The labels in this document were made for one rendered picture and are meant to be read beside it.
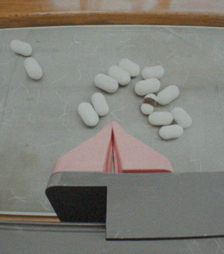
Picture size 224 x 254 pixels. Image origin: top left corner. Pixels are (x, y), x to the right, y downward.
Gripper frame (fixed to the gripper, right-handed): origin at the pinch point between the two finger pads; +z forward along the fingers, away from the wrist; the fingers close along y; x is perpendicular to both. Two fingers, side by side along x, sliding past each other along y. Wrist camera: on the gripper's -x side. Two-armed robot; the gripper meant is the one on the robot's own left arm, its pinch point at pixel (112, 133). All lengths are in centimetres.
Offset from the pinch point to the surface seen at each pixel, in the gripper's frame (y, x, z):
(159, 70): -6.8, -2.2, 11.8
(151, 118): -5.2, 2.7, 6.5
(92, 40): 3.3, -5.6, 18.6
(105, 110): 1.0, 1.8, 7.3
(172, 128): -7.8, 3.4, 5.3
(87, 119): 3.2, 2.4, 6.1
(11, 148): 14.1, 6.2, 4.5
